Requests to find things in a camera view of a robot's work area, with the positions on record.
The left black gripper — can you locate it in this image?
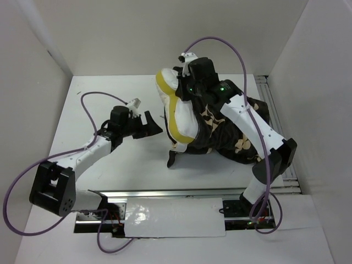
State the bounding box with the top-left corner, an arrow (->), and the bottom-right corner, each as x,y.
120,111 -> 162,139

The white pillow yellow edge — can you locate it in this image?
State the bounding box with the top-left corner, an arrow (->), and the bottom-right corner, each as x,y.
156,68 -> 199,153

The black beige patterned pillowcase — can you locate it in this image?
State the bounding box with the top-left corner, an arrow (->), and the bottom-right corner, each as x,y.
164,97 -> 262,167

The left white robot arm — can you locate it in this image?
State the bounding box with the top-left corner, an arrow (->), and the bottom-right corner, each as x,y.
29,106 -> 163,219

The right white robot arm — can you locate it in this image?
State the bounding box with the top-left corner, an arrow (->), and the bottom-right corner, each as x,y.
176,53 -> 297,216

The white cover plate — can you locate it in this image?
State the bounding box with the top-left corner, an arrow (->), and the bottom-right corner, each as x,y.
124,198 -> 226,238

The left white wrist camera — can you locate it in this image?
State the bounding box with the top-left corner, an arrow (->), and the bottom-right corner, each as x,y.
126,98 -> 141,117

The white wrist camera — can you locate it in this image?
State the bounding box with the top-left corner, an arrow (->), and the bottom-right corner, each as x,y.
178,52 -> 198,77
126,98 -> 141,117

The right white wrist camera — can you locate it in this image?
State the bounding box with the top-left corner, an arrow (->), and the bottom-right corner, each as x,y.
178,52 -> 198,77

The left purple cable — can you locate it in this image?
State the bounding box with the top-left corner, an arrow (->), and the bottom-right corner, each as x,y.
3,92 -> 138,254

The purple cable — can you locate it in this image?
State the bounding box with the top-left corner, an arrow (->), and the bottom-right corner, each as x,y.
3,92 -> 138,254
183,36 -> 282,234

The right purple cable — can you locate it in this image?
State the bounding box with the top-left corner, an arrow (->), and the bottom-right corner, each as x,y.
183,36 -> 282,234

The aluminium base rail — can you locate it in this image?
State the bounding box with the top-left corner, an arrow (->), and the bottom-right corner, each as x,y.
74,185 -> 302,238

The aluminium side rail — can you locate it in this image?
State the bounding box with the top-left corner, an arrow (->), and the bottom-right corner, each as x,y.
254,75 -> 300,188

